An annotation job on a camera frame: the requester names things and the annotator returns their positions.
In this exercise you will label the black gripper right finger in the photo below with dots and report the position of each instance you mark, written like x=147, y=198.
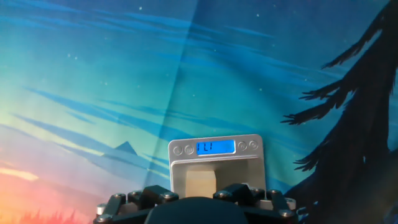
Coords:
x=264, y=205

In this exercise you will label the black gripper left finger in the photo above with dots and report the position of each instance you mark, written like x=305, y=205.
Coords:
x=130, y=202

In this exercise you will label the small wooden block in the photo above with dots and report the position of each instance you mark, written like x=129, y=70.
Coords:
x=200, y=183

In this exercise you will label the silver digital pocket scale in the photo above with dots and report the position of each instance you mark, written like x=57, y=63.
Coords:
x=214, y=147

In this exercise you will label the colourful forest print cloth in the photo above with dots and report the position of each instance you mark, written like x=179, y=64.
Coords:
x=93, y=77

